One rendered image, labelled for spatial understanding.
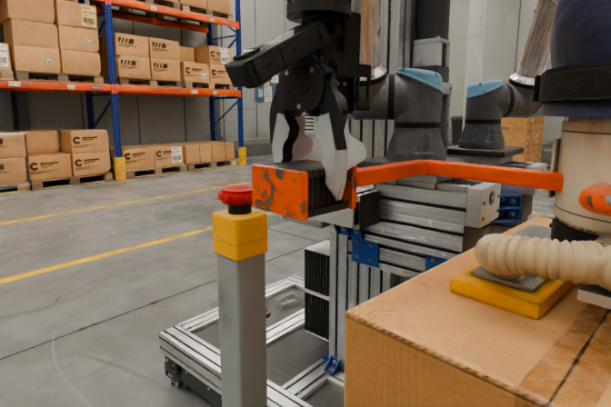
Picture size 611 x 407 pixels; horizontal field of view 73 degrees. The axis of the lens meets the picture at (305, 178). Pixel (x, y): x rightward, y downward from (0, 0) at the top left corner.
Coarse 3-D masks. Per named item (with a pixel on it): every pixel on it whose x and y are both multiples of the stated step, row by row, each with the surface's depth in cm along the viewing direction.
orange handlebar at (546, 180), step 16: (416, 160) 63; (432, 160) 63; (368, 176) 53; (384, 176) 56; (400, 176) 59; (448, 176) 61; (464, 176) 59; (480, 176) 57; (496, 176) 56; (512, 176) 54; (528, 176) 53; (544, 176) 52; (560, 176) 50; (592, 192) 40; (608, 192) 42; (592, 208) 39; (608, 208) 38
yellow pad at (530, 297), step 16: (464, 272) 51; (480, 272) 50; (464, 288) 48; (480, 288) 47; (496, 288) 46; (512, 288) 46; (528, 288) 46; (544, 288) 46; (560, 288) 47; (496, 304) 46; (512, 304) 45; (528, 304) 43; (544, 304) 44
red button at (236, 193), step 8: (224, 192) 66; (232, 192) 65; (240, 192) 65; (248, 192) 66; (224, 200) 65; (232, 200) 65; (240, 200) 65; (248, 200) 65; (232, 208) 67; (240, 208) 67; (248, 208) 67
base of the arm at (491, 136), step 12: (468, 120) 142; (480, 120) 139; (492, 120) 138; (468, 132) 142; (480, 132) 139; (492, 132) 139; (468, 144) 141; (480, 144) 139; (492, 144) 138; (504, 144) 141
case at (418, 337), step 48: (432, 288) 51; (576, 288) 51; (384, 336) 42; (432, 336) 40; (480, 336) 40; (528, 336) 40; (576, 336) 40; (384, 384) 42; (432, 384) 38; (480, 384) 35; (528, 384) 33; (576, 384) 33
